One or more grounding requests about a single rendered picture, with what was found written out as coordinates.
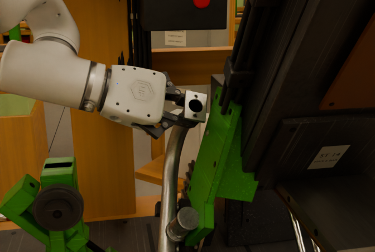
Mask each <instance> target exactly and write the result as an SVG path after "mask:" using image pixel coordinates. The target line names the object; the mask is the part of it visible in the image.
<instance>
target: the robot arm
mask: <svg viewBox="0 0 375 252"><path fill-rule="evenodd" d="M22 20H24V21H25V22H26V24H27V25H28V27H29V28H30V30H31V31H32V34H33V43H32V44H28V43H25V42H20V41H17V40H11V41H9V42H8V44H7V45H6V47H5V49H4V52H3V54H2V57H1V61H0V91H2V92H6V93H11V94H15V95H18V96H23V97H27V98H32V99H36V100H39V101H44V102H48V103H53V104H58V105H61V106H65V107H70V108H74V109H77V110H82V111H85V112H91V113H93V112H94V109H95V108H96V107H97V111H98V112H100V114H99V115H101V116H103V117H105V118H107V119H109V120H111V121H114V122H116V123H120V124H121V125H125V126H128V127H131V128H134V129H138V130H142V131H145V132H146V133H148V134H149V135H150V136H151V137H153V138H154V139H155V140H158V139H159V138H160V136H161V135H162V134H163V133H164V131H165V130H167V129H168V128H170V127H172V126H173V125H176V126H181V127H186V128H189V129H191V128H194V127H195V126H196V125H197V124H198V123H199V122H195V121H189V120H184V119H183V113H179V114H178V115H175V114H173V113H170V112H167V111H164V102H165V100H166V101H173V102H175V104H176V105H177V106H181V107H183V106H184V95H185V94H183V93H181V90H179V89H177V88H176V87H175V86H174V84H173V83H172V82H171V80H170V77H169V75H168V73H167V72H157V71H154V70H150V69H145V68H139V67H135V66H128V65H111V66H110V68H108V69H107V71H105V64H101V63H97V62H94V61H90V60H86V59H83V58H80V57H78V53H79V48H80V34H79V30H78V27H77V25H76V23H75V21H74V19H73V17H72V15H71V13H70V12H69V10H68V8H67V6H66V5H65V3H64V1H63V0H0V34H2V33H4V32H7V31H9V30H11V29H12V28H14V27H15V26H17V25H18V24H19V23H20V22H21V21H22ZM157 123H160V124H161V125H160V126H159V127H158V128H156V127H155V125H156V124H157Z"/></svg>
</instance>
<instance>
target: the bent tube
mask: <svg viewBox="0 0 375 252"><path fill-rule="evenodd" d="M194 96H196V97H197V98H195V97H194ZM206 100H207V94H202V93H197V92H192V91H187V90H186V91H185V95H184V109H183V110H182V112H181V113H183V119H184V120H189V121H195V122H201V123H205V122H206ZM188 130H189V128H186V127H181V126H176V125H174V126H173V128H172V130H171V134H170V137H169V141H168V144H167V148H166V154H165V160H164V168H163V176H162V192H161V209H160V226H159V235H158V252H175V243H174V242H172V241H170V240H169V239H168V238H167V236H166V233H165V228H166V226H167V224H168V223H169V222H170V221H172V220H174V219H175V218H176V209H177V185H178V172H179V162H180V156H181V151H182V147H183V144H184V140H185V138H186V134H187V132H188Z"/></svg>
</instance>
